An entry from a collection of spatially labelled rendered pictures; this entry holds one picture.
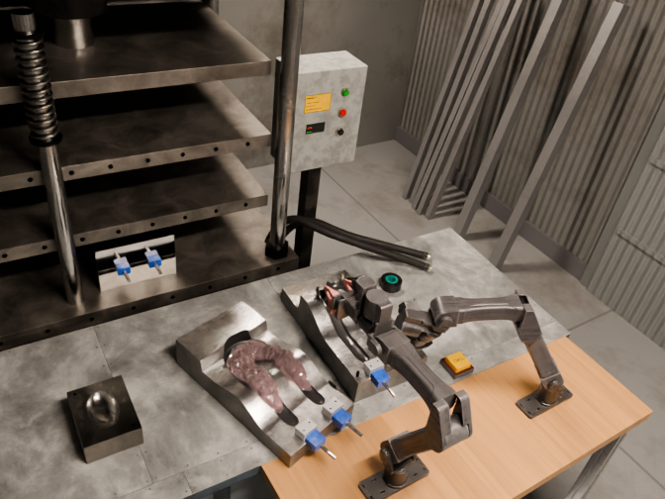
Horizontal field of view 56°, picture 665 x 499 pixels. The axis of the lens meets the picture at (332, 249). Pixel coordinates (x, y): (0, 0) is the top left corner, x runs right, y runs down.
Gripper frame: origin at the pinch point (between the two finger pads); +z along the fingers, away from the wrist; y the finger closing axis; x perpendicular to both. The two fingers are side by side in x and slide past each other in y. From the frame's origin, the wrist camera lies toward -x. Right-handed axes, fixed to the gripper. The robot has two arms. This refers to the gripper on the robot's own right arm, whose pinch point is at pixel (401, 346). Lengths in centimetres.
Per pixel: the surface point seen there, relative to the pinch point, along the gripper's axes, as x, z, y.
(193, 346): -22, 20, 55
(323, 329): -14.6, 15.8, 14.8
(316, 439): 16.1, 1.5, 35.5
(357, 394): 8.5, 8.9, 15.0
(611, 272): -9, 83, -204
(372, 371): 4.1, 3.1, 10.6
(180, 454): 7, 16, 68
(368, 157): -163, 200, -164
